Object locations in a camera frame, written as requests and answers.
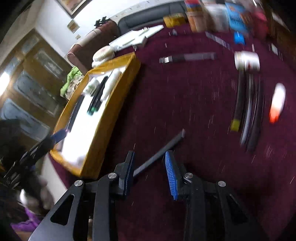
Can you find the dark grey sofa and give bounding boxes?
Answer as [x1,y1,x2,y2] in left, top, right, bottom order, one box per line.
[117,1,186,35]

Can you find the black marker yellow caps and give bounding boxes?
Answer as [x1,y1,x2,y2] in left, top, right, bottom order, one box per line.
[230,70,245,132]

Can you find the black marker green cap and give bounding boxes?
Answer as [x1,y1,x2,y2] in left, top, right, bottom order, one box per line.
[87,76,108,115]

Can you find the orange label jar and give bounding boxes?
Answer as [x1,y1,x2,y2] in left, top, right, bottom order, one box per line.
[184,0,207,33]

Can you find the clear black gel pen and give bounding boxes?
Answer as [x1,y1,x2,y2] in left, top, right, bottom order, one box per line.
[159,52,217,64]

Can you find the white bottle red cap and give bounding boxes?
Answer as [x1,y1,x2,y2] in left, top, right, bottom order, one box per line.
[269,83,286,123]

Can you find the black marker dark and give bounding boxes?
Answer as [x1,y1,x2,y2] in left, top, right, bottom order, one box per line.
[246,78,264,153]

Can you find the blue cartoon label jar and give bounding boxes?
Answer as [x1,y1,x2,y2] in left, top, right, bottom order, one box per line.
[225,1,252,35]

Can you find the white paper sheets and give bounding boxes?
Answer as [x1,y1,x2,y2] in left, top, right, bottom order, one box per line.
[109,25,164,51]

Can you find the brown armchair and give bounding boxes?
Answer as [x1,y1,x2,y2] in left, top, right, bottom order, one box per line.
[67,20,120,75]

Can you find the yellow taped cardboard tray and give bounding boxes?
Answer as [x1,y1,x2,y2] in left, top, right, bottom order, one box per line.
[50,52,140,179]

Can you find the thin black pen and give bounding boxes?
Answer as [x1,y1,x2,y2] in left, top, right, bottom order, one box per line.
[133,129,186,177]

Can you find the green cloth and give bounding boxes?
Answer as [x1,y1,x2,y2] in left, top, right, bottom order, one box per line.
[60,66,84,100]

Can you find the white plastic bag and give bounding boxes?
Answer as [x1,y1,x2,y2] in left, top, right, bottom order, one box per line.
[92,45,115,68]

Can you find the silver metal pen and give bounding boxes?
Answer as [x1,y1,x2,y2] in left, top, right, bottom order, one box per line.
[205,32,233,51]

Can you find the white label jar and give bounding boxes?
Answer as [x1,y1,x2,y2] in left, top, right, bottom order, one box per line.
[205,4,229,33]

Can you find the white bottle yellow cap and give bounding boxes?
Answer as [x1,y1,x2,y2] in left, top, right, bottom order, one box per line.
[100,69,121,101]

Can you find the pink jar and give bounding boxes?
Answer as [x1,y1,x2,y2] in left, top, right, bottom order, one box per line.
[251,11,269,40]

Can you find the framed wall picture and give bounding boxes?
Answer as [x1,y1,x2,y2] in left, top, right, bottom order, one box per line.
[56,0,92,18]

